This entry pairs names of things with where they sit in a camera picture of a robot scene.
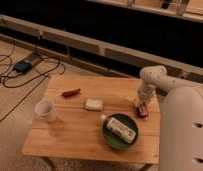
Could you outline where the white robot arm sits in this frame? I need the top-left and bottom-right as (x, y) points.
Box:
(136, 65), (203, 171)

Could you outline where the green plate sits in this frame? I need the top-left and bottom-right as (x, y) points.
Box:
(100, 120), (138, 150)

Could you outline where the wooden folding table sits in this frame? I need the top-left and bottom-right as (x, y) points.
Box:
(22, 75), (160, 171)

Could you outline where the black floor cable left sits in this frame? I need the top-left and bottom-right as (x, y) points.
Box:
(0, 43), (67, 128)

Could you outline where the white paper cup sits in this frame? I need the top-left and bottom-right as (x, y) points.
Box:
(35, 100), (56, 123)

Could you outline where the white tube bottle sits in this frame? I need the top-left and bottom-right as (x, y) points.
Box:
(100, 114), (138, 144)

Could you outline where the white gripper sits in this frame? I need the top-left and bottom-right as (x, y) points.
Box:
(134, 96), (151, 107)

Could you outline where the white sponge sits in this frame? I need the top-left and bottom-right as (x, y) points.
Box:
(84, 99), (103, 111)

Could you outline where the blue power adapter box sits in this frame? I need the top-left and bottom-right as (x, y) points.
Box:
(13, 60), (31, 74)

